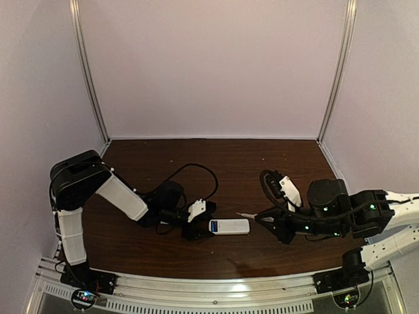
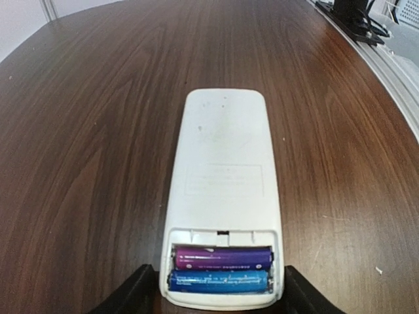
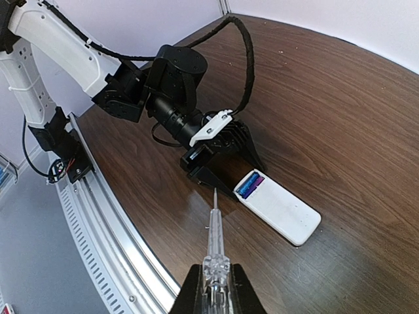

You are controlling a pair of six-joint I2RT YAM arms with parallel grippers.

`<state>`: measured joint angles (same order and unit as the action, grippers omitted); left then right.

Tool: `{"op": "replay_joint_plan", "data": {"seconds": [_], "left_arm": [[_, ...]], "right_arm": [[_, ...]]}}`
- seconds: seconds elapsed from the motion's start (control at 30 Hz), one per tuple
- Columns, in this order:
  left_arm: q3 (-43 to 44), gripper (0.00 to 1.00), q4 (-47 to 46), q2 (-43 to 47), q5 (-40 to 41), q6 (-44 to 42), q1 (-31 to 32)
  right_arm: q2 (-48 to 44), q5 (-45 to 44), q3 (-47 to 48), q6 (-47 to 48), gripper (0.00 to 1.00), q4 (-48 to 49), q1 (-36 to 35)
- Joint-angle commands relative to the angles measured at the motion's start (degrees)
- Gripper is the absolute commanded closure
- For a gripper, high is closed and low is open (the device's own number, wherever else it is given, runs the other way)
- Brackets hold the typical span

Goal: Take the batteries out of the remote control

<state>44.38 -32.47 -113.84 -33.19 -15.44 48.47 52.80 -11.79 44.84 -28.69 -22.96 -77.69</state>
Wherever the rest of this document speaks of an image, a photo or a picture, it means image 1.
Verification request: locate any aluminium corner post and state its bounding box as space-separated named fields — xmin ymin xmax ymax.
xmin=317 ymin=0 xmax=357 ymax=145
xmin=69 ymin=0 xmax=110 ymax=144

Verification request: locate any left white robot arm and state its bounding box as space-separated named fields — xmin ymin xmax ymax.
xmin=48 ymin=150 xmax=219 ymax=266

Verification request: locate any clear handle screwdriver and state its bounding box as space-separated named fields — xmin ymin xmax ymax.
xmin=236 ymin=213 xmax=257 ymax=220

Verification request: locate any blue battery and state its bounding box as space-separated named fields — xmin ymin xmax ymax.
xmin=210 ymin=220 xmax=218 ymax=234

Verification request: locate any left black braided cable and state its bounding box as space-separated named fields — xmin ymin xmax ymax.
xmin=155 ymin=163 xmax=219 ymax=235

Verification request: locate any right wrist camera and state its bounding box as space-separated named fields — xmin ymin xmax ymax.
xmin=280 ymin=176 xmax=302 ymax=212

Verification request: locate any black braided cable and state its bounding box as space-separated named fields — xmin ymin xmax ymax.
xmin=155 ymin=163 xmax=219 ymax=235
xmin=260 ymin=169 xmax=315 ymax=223

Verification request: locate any right black braided cable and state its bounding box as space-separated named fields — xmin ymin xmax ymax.
xmin=260 ymin=169 xmax=315 ymax=223

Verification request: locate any left aluminium corner post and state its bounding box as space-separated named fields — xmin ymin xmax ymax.
xmin=69 ymin=0 xmax=110 ymax=144

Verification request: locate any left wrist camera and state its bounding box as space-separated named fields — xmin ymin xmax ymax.
xmin=187 ymin=199 xmax=206 ymax=223

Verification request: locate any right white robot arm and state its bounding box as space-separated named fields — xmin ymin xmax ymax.
xmin=255 ymin=171 xmax=418 ymax=271

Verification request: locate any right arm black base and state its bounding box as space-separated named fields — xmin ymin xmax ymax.
xmin=312 ymin=247 xmax=369 ymax=294

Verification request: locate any right aluminium corner post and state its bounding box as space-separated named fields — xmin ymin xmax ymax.
xmin=317 ymin=0 xmax=357 ymax=145

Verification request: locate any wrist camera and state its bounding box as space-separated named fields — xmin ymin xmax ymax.
xmin=187 ymin=199 xmax=206 ymax=223
xmin=280 ymin=176 xmax=302 ymax=212

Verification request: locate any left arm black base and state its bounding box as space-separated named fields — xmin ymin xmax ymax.
xmin=60 ymin=263 xmax=117 ymax=295

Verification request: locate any front aluminium rail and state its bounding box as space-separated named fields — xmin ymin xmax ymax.
xmin=23 ymin=257 xmax=407 ymax=313

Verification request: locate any white remote control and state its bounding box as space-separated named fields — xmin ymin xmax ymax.
xmin=208 ymin=218 xmax=250 ymax=236

